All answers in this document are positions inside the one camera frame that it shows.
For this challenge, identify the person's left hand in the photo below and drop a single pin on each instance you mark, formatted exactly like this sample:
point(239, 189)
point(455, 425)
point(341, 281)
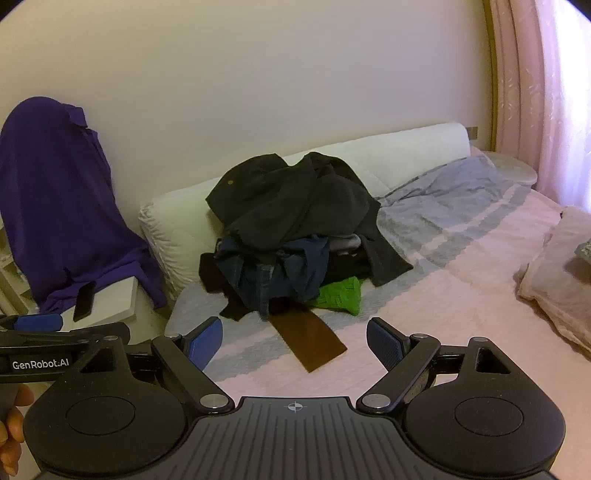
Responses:
point(11, 424)

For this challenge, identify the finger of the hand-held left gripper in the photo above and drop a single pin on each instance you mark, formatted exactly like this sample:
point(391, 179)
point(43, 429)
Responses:
point(104, 328)
point(39, 321)

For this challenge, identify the black cloth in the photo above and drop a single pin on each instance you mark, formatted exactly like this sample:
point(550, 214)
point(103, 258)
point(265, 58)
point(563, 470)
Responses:
point(212, 277)

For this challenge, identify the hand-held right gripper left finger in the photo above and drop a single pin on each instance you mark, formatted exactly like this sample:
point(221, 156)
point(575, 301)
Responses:
point(205, 342)

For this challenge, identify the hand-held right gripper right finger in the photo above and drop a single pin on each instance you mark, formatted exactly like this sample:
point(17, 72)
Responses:
point(385, 344)

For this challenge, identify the round white side table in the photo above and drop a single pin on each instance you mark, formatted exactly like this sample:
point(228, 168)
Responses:
point(517, 173)

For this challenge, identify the black phone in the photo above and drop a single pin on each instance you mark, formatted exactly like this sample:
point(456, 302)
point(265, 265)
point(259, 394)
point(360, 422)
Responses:
point(84, 302)

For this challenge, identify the navy blue garment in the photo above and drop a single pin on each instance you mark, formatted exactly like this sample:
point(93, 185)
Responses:
point(277, 277)

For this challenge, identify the white slatted furniture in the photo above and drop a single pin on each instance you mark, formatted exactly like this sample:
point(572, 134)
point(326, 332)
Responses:
point(11, 281)

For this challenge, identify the white bedside table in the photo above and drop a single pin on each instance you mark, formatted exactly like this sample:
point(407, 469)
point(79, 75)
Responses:
point(115, 300)

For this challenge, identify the white quilted bolster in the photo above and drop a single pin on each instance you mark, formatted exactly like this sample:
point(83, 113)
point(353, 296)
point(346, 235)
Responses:
point(406, 147)

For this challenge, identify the brown cloth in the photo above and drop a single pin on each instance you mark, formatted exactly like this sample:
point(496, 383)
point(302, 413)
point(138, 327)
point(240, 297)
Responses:
point(309, 341)

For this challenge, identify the purple shirt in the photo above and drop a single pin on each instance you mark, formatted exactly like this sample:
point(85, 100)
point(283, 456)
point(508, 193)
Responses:
point(60, 184)

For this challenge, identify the grey garment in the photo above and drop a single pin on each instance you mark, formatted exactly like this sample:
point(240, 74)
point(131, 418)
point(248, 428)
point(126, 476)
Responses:
point(346, 242)

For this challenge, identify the green knitted garment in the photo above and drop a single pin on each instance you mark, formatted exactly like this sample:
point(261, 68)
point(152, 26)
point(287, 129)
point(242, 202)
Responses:
point(339, 295)

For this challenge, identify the black garment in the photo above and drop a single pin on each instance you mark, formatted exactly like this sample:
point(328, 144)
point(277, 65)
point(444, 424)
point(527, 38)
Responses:
point(295, 203)

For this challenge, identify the green pillow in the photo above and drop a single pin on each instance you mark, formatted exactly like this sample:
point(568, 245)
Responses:
point(584, 253)

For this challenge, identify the beige pillow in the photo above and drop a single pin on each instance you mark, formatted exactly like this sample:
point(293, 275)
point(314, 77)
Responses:
point(554, 286)

